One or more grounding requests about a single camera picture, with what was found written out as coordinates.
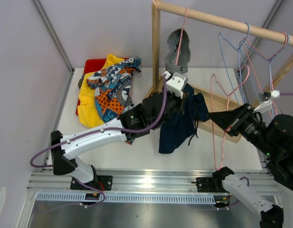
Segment aluminium mounting rail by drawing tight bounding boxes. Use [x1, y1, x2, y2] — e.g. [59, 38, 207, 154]
[26, 170, 280, 193]

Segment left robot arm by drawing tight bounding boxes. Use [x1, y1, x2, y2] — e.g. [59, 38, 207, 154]
[50, 92, 189, 190]

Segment slotted cable duct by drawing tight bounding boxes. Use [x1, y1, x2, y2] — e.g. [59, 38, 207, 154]
[36, 192, 229, 205]

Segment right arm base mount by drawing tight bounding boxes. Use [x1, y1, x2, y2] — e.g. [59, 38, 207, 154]
[192, 177, 226, 193]

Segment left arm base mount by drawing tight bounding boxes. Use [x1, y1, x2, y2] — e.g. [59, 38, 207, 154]
[70, 175, 113, 191]

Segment yellow shorts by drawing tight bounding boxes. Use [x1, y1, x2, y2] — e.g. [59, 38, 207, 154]
[78, 54, 126, 129]

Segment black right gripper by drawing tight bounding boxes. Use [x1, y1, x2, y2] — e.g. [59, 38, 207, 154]
[206, 101, 278, 156]

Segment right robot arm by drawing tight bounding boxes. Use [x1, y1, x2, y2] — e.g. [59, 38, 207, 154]
[208, 104, 293, 228]

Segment grey shorts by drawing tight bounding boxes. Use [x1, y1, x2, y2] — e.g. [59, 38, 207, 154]
[165, 28, 191, 74]

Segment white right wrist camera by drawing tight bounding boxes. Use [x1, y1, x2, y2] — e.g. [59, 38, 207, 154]
[254, 90, 280, 114]

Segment olive green shorts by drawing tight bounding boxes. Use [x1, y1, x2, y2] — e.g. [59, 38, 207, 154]
[78, 74, 85, 89]

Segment patterned blue orange shorts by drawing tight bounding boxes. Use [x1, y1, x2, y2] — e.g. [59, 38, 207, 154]
[86, 56, 143, 146]

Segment pink hanger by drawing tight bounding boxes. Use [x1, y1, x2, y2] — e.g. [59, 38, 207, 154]
[209, 65, 251, 171]
[175, 8, 188, 65]
[241, 32, 290, 114]

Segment red plastic bin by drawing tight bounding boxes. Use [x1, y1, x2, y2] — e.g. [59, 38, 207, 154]
[76, 57, 129, 117]

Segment wooden clothes rack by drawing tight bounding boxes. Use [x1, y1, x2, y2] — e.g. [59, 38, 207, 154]
[147, 0, 293, 137]

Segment navy blue shorts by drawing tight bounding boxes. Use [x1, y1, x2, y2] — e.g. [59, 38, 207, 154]
[158, 84, 209, 154]

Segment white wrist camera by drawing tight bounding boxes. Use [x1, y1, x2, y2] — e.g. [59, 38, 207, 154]
[254, 90, 280, 114]
[162, 71, 188, 99]

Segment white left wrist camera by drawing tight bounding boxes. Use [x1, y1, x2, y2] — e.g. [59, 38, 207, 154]
[162, 71, 188, 99]

